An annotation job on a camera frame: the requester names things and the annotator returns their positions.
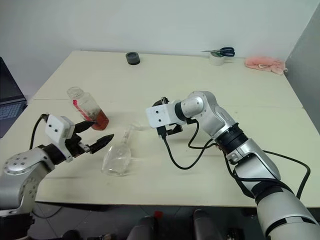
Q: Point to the clear wine glass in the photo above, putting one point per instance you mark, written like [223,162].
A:
[117,160]

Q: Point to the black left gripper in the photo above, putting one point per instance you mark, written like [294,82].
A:
[73,146]

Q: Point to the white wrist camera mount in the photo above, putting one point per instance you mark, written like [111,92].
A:
[56,127]
[160,115]

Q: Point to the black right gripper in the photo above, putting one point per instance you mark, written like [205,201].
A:
[175,129]

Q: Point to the dark laptop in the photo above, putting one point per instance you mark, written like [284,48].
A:
[8,97]

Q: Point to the pink cloth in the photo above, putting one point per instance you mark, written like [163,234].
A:
[263,63]

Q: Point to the grey partition panel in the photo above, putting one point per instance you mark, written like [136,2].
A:
[306,75]

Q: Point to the white tape roll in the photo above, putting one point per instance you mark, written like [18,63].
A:
[216,60]

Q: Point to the black round tape roll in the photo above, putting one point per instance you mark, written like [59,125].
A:
[132,58]

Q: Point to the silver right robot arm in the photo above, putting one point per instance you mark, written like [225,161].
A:
[250,155]

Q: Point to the clear bottle with red contents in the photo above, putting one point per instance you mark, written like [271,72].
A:
[86,107]

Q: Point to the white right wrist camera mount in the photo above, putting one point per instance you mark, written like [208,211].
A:
[160,115]

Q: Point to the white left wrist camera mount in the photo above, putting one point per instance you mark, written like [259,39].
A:
[56,127]

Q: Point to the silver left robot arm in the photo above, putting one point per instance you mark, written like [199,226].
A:
[20,162]

